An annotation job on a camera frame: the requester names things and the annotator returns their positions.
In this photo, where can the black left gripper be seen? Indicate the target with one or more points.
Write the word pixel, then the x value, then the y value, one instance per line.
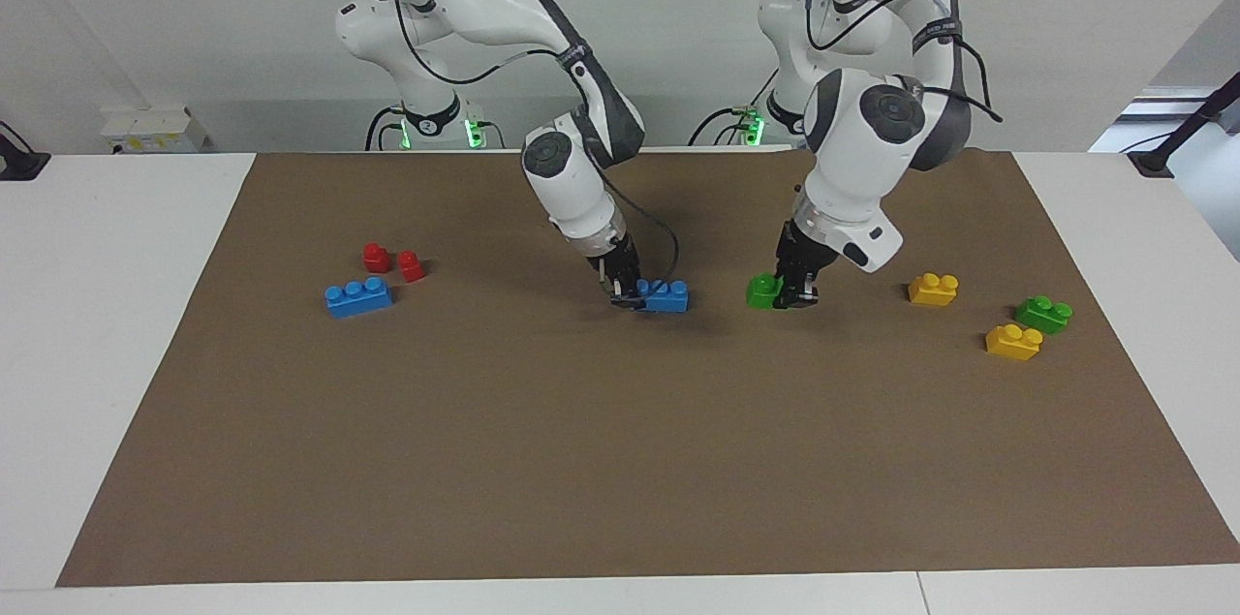
pixel 804 255

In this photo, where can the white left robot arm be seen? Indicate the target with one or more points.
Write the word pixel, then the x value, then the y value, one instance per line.
pixel 872 140

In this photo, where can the small red toy block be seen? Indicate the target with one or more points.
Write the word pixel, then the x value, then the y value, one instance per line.
pixel 412 268
pixel 376 260

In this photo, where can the white wall socket box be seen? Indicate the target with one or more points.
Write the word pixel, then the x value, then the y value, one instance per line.
pixel 145 131

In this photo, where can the brown table mat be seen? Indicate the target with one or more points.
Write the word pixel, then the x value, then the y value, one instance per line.
pixel 620 441

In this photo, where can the black table clamp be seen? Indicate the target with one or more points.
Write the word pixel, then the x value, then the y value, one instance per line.
pixel 19 162

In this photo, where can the black camera stand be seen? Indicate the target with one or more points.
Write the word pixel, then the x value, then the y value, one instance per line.
pixel 1187 126

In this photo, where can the green two-stud toy block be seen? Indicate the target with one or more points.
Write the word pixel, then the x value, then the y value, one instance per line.
pixel 760 292
pixel 1043 316

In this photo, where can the blue three-stud toy block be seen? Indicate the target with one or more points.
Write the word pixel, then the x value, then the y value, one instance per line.
pixel 358 298
pixel 668 297

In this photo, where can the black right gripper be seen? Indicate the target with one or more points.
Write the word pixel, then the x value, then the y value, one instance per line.
pixel 618 261

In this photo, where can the yellow two-stud toy block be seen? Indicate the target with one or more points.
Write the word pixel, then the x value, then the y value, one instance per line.
pixel 932 292
pixel 1012 344

